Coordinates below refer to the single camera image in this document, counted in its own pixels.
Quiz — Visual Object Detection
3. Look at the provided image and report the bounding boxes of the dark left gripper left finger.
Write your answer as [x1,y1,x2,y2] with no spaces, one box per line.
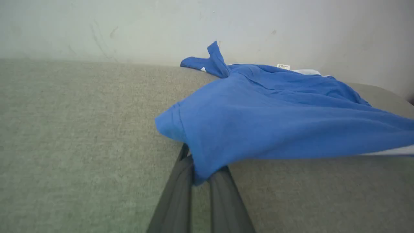
[147,143,195,233]

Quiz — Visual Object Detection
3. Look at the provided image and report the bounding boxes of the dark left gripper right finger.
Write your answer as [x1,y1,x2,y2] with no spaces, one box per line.
[209,165,256,233]

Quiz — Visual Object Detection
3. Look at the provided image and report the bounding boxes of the blue garment with white trim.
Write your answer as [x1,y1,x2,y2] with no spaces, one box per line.
[154,41,414,186]

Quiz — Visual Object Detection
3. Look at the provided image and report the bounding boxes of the grey-green fabric sofa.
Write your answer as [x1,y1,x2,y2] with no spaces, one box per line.
[0,58,414,233]

